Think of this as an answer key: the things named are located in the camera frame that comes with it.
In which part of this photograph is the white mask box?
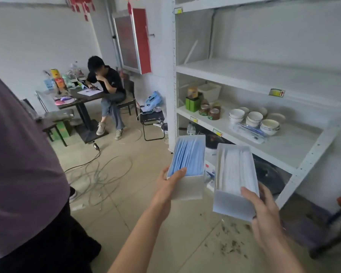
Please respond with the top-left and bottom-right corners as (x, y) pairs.
(166, 135), (206, 201)
(212, 143), (260, 223)

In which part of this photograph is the red hanging decoration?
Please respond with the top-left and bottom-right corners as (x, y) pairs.
(120, 0), (140, 14)
(68, 0), (96, 22)

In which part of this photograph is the white plastic container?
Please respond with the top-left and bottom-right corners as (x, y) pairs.
(197, 82), (222, 103)

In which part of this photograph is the black wok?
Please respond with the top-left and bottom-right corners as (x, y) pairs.
(253, 159), (287, 196)

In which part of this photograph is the dark purple stool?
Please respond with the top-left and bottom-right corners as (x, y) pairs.
(281, 193), (341, 260)

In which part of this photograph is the group of white bowls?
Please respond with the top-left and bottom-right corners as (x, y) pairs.
(228, 106), (287, 137)

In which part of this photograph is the black folding stool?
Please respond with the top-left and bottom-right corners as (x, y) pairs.
(139, 109), (166, 142)

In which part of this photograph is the person's left hand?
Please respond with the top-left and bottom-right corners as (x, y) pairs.
(150, 166), (188, 223)

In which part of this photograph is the green crate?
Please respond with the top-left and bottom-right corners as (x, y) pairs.
(50, 121), (74, 142)

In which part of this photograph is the tangle of floor cables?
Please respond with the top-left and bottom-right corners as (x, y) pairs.
(64, 141), (135, 209)

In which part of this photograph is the white metal shelf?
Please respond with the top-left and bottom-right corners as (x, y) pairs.
(166, 0), (341, 210)

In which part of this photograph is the dark pedestal table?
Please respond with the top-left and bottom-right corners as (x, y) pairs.
(35, 87), (109, 144)

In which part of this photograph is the person's left forearm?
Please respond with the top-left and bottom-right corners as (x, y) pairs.
(108, 200), (164, 273)

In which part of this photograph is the dark chair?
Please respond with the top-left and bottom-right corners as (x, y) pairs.
(117, 79), (139, 117)

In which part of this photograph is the red framed wall cabinet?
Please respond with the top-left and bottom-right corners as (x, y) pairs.
(111, 8), (152, 75)

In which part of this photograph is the white paper sheet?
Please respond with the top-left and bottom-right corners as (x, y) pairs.
(77, 88), (103, 97)

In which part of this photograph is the pink cloth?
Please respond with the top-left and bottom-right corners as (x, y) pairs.
(54, 95), (77, 107)

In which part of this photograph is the stack of blue masks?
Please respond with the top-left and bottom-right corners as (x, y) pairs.
(167, 136), (205, 177)

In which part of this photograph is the person's right hand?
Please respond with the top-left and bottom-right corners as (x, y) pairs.
(240, 183), (287, 251)

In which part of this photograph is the blue plastic bag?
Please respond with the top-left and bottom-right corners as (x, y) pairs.
(145, 91), (163, 110)

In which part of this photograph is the clear utensil pack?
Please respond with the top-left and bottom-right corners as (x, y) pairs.
(232, 122), (266, 144)

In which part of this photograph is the black pot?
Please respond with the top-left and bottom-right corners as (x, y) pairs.
(204, 133), (225, 150)

